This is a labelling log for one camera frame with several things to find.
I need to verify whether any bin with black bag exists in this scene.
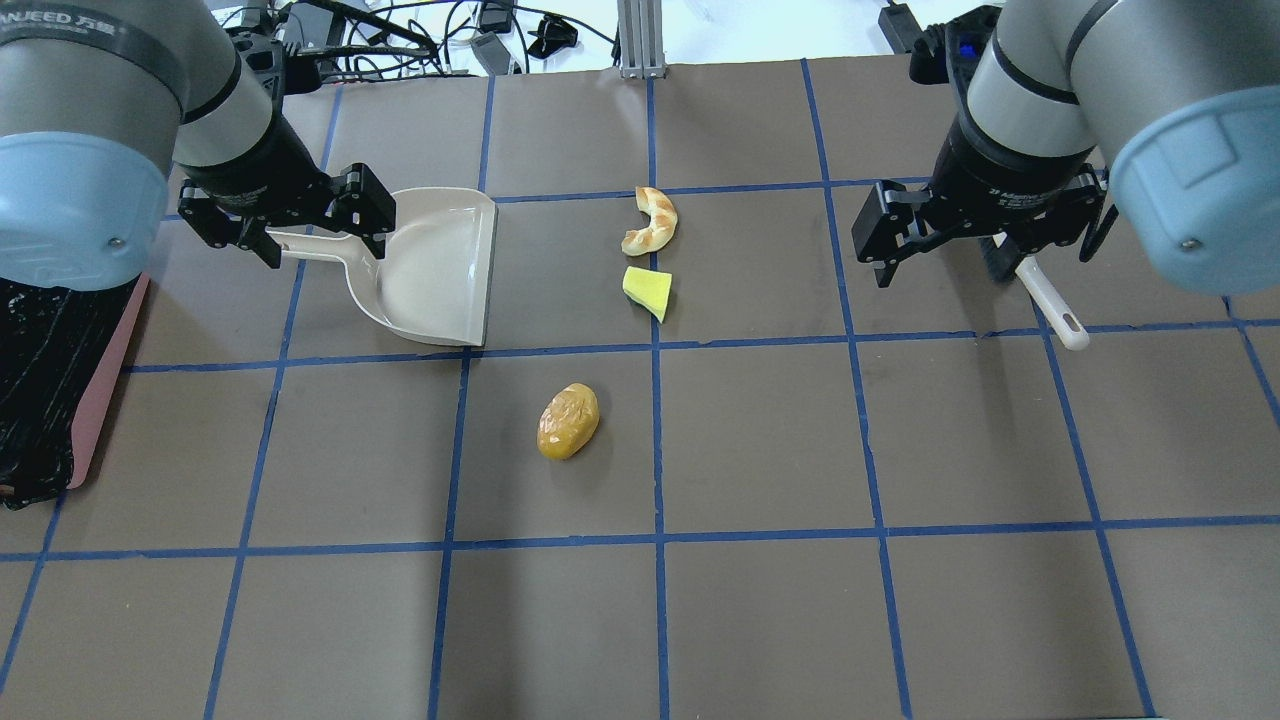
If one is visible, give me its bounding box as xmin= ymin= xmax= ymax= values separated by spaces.
xmin=1 ymin=274 xmax=150 ymax=510

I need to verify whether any aluminium frame post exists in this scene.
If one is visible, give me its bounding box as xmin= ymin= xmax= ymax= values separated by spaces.
xmin=617 ymin=0 xmax=667 ymax=79

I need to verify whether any white hand brush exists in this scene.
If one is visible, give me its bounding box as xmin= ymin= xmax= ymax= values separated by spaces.
xmin=980 ymin=233 xmax=1091 ymax=351

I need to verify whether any golden brown bread roll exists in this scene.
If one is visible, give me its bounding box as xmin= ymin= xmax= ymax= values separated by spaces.
xmin=536 ymin=383 xmax=602 ymax=461

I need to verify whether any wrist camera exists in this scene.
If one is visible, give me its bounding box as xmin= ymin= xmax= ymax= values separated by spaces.
xmin=227 ymin=28 xmax=323 ymax=109
xmin=908 ymin=5 xmax=1002 ymax=88

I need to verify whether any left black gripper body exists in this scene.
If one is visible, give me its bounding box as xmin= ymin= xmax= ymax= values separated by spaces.
xmin=182 ymin=110 xmax=333 ymax=231

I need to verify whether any beige plastic dustpan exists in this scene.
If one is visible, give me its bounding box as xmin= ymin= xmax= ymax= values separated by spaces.
xmin=269 ymin=187 xmax=498 ymax=347

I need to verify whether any black power adapter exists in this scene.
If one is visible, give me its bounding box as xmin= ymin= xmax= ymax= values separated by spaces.
xmin=877 ymin=1 xmax=929 ymax=55

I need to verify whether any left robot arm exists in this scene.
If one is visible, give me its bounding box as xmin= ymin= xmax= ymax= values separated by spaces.
xmin=1 ymin=1 xmax=397 ymax=291

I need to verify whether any yellow sponge wedge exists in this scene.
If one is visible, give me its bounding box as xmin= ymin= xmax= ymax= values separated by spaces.
xmin=621 ymin=266 xmax=675 ymax=324

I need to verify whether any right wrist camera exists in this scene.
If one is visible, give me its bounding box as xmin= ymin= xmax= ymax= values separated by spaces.
xmin=908 ymin=5 xmax=1002 ymax=88

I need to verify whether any curved bread piece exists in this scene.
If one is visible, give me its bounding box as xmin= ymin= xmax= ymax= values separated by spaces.
xmin=620 ymin=186 xmax=678 ymax=258

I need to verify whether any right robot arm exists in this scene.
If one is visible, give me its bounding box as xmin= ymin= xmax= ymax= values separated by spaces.
xmin=851 ymin=1 xmax=1279 ymax=296

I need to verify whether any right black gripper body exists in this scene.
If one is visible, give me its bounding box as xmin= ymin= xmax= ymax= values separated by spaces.
xmin=925 ymin=120 xmax=1097 ymax=237

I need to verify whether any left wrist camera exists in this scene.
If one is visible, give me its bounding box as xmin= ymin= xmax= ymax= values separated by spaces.
xmin=227 ymin=28 xmax=323 ymax=109

